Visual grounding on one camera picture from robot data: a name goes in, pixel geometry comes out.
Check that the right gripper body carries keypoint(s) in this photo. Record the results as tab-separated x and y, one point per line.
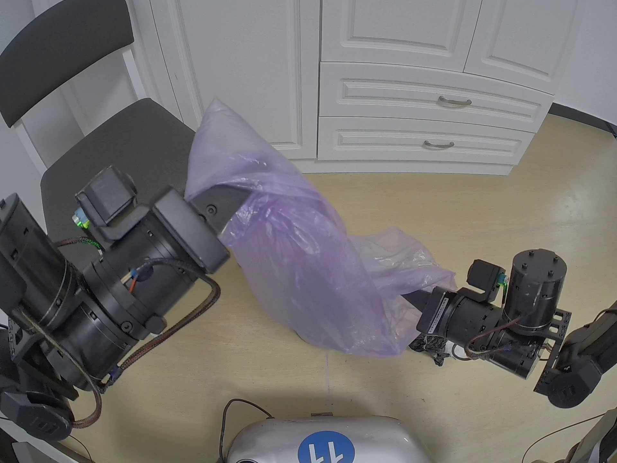
467	321

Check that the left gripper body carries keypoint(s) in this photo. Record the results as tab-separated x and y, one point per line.
188	239

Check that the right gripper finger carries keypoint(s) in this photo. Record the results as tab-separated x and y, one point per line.
418	303

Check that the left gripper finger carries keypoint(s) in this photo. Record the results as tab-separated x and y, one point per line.
217	210

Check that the clear printed wrapper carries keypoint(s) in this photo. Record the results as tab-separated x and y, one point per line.
457	352

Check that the black plastic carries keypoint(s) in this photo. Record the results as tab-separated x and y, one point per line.
431	346

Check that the purple plastic bag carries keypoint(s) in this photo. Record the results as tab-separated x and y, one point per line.
289	220

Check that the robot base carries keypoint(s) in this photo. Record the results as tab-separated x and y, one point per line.
328	439

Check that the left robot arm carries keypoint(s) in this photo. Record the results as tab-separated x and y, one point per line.
38	278

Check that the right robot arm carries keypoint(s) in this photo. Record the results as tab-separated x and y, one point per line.
537	287

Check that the white chair with grey cushions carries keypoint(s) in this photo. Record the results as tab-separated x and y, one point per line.
120	142

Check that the white wardrobe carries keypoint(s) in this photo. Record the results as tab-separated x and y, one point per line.
385	41

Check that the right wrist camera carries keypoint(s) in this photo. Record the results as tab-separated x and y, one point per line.
484	275

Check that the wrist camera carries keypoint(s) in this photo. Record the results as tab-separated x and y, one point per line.
108	196
484	275

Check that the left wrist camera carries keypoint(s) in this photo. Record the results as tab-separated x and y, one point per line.
108	196

